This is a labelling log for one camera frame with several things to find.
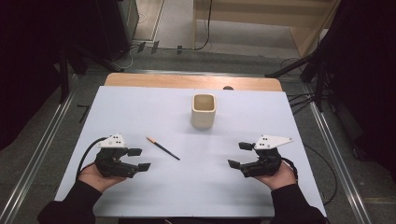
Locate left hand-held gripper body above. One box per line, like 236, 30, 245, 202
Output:
94, 133, 135, 179

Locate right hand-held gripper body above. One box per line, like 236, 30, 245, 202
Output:
245, 134, 294, 178

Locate black pencil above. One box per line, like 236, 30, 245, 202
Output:
146, 135, 181, 161

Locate person's left hand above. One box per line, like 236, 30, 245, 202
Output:
78, 161, 126, 193

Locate person's right hand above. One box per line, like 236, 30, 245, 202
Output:
253, 161, 297, 191

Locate white table mat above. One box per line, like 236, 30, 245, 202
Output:
54, 86, 327, 218

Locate cream square cup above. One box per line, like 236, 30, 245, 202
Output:
191, 93, 217, 129

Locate wooden table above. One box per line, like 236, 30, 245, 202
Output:
104, 73, 283, 92

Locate black metal stand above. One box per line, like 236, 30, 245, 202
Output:
264, 50, 326, 113
58, 43, 125, 105

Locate black curtain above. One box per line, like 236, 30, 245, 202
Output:
320, 0, 396, 174
0, 0, 64, 152

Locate dark cabinet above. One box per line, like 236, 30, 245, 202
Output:
90, 0, 140, 61

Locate left hand-held gripper cable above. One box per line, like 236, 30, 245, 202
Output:
76, 136, 108, 181

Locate hand-held gripper cable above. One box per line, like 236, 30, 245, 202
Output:
76, 136, 108, 181
281, 143, 339, 206

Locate black floor cables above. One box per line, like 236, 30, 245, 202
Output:
286, 92, 316, 115

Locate right hand-held gripper cable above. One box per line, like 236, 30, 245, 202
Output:
281, 143, 339, 206

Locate aluminium floor rail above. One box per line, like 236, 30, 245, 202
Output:
306, 90, 374, 224
0, 90, 77, 224

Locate white floor cable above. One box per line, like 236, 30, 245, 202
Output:
114, 44, 139, 71

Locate black hanging cable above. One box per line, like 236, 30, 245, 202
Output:
193, 0, 214, 51

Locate light wooden frame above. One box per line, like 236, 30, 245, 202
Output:
191, 0, 341, 59

